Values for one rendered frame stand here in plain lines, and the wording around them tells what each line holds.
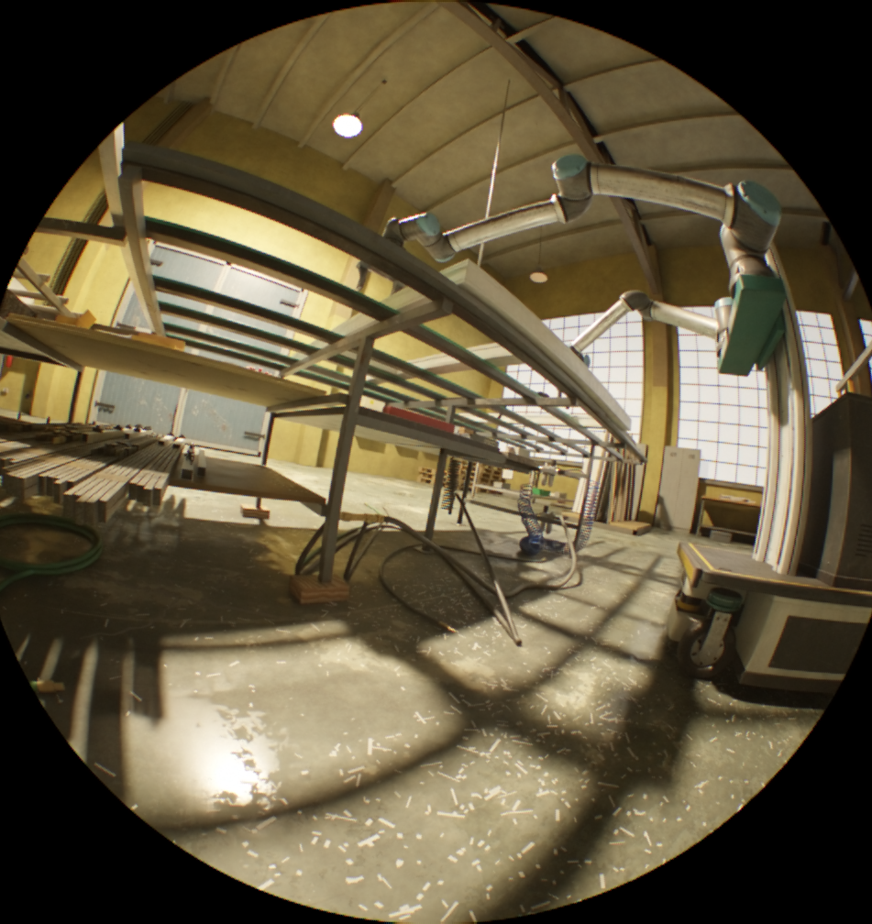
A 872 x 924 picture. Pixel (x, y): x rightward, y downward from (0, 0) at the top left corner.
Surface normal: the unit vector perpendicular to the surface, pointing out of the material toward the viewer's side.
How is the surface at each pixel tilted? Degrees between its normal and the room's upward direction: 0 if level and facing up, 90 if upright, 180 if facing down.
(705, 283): 90
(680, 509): 90
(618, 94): 180
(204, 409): 90
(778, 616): 90
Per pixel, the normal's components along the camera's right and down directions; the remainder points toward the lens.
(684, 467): -0.71, -0.15
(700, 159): -0.18, 0.98
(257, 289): 0.68, 0.11
